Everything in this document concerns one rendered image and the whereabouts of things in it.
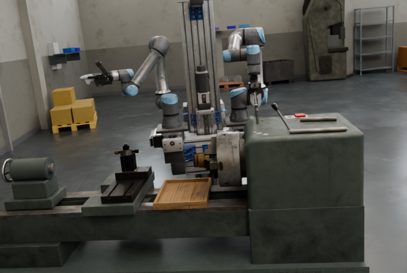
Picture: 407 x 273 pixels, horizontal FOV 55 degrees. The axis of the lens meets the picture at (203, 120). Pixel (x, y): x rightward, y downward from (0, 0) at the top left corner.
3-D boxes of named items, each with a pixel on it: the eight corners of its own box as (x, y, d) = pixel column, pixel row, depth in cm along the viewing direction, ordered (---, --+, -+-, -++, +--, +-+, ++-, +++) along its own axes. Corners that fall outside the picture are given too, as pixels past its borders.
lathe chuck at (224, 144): (236, 168, 245) (232, 123, 233) (236, 197, 216) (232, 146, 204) (221, 169, 246) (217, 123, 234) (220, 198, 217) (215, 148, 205)
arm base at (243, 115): (228, 118, 291) (228, 105, 289) (248, 117, 291) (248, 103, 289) (231, 123, 276) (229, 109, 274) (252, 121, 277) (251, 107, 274)
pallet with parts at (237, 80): (241, 83, 1347) (241, 74, 1340) (244, 86, 1267) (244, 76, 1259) (207, 86, 1345) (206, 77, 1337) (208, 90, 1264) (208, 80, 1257)
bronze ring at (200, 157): (209, 149, 229) (194, 151, 230) (208, 155, 220) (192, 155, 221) (211, 164, 232) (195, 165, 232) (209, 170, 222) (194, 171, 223)
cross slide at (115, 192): (150, 174, 256) (149, 167, 255) (132, 202, 214) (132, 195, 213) (123, 175, 258) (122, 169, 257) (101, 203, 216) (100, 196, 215)
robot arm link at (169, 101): (165, 115, 273) (163, 96, 270) (159, 112, 285) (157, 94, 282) (181, 112, 277) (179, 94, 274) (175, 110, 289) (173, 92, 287)
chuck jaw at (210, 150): (224, 155, 229) (223, 136, 233) (223, 152, 224) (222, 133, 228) (205, 156, 230) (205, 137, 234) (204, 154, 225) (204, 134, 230)
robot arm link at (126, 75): (135, 80, 276) (133, 68, 274) (119, 82, 272) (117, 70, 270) (132, 79, 283) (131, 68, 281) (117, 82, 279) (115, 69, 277)
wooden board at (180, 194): (211, 183, 248) (211, 177, 247) (207, 207, 213) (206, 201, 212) (165, 185, 251) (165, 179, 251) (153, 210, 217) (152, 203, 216)
